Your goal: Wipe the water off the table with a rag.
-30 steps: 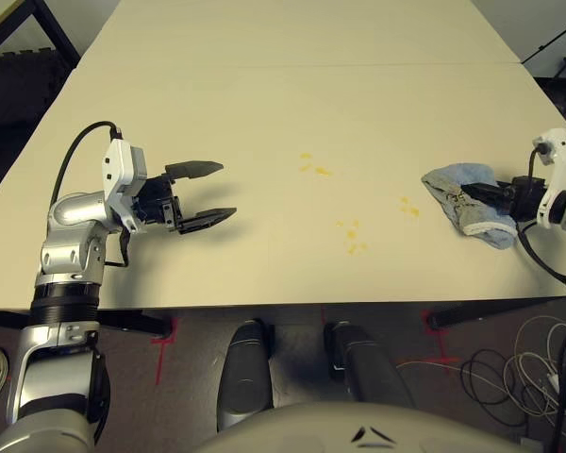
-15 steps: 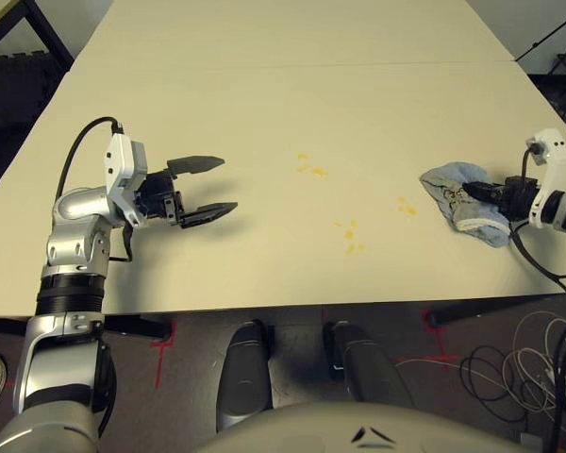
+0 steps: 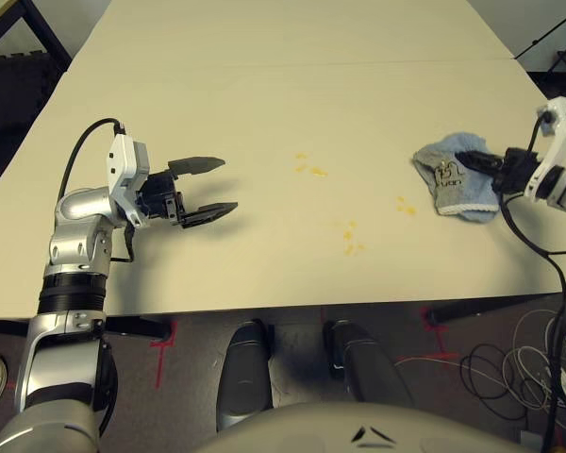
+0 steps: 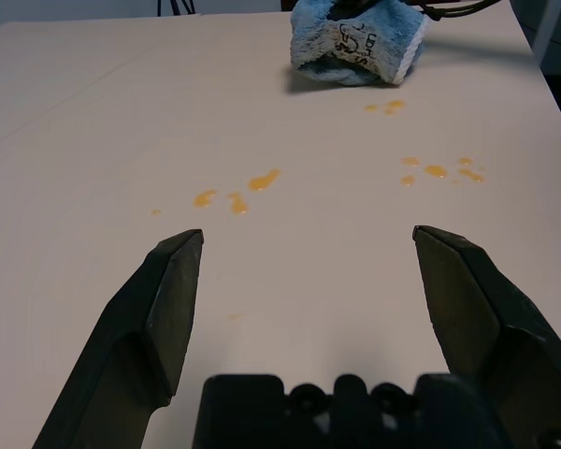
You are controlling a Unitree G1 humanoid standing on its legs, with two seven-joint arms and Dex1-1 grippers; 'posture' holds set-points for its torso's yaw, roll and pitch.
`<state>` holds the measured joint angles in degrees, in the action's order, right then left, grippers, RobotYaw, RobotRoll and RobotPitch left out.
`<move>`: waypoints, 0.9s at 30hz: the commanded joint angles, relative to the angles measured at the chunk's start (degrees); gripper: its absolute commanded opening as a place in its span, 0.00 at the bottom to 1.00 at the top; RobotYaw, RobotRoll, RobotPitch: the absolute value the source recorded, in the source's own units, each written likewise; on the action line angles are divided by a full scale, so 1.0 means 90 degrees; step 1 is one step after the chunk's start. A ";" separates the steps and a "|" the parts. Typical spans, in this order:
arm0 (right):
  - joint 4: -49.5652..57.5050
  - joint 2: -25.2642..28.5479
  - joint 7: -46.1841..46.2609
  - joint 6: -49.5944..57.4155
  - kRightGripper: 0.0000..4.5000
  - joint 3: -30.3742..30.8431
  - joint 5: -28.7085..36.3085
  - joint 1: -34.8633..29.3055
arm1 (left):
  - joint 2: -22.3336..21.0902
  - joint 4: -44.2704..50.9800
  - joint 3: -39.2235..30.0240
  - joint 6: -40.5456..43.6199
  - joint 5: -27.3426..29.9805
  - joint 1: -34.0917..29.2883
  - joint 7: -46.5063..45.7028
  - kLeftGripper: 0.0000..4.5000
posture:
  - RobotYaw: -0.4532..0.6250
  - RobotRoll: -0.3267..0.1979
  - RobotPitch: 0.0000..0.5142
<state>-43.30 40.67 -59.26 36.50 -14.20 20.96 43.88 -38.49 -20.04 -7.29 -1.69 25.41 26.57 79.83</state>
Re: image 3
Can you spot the dark grey robot leg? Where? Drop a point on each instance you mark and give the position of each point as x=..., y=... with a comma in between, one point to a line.
x=245, y=373
x=365, y=368

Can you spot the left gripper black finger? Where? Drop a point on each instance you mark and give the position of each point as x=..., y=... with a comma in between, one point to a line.
x=210, y=213
x=195, y=165

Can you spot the dark grey robot left leg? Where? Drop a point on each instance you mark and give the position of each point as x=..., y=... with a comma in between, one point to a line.
x=245, y=373

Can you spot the black metal shelf frame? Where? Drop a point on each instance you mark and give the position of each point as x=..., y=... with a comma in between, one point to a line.
x=47, y=33

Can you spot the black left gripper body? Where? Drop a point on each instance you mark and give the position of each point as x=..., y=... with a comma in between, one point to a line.
x=160, y=198

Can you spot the black table foot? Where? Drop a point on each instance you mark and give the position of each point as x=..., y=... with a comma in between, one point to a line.
x=490, y=309
x=137, y=328

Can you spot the yellow liquid spill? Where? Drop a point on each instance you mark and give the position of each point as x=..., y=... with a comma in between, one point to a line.
x=349, y=234
x=409, y=211
x=318, y=172

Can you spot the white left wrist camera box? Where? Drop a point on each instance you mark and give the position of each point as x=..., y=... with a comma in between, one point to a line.
x=125, y=170

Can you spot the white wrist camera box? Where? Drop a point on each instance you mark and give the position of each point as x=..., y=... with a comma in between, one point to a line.
x=554, y=151
x=125, y=170

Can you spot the red floor tape mark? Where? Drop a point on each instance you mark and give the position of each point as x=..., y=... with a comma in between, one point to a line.
x=439, y=344
x=161, y=354

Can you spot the beige robot torso shell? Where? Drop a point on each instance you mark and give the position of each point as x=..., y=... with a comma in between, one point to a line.
x=311, y=429

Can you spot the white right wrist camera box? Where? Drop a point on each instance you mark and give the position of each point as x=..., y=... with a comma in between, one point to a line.
x=554, y=151

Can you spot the light blue terry rag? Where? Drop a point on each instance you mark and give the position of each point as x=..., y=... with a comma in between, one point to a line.
x=453, y=193

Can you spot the black tripod stand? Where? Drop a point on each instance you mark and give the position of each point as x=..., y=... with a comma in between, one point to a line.
x=559, y=28

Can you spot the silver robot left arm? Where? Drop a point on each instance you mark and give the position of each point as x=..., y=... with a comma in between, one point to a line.
x=75, y=222

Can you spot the dark grey robot right leg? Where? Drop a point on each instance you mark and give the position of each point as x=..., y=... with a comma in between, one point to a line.
x=365, y=368

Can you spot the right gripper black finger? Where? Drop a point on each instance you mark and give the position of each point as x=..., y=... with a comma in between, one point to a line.
x=478, y=156
x=488, y=170

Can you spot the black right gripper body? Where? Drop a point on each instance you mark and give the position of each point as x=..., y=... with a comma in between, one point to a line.
x=516, y=170

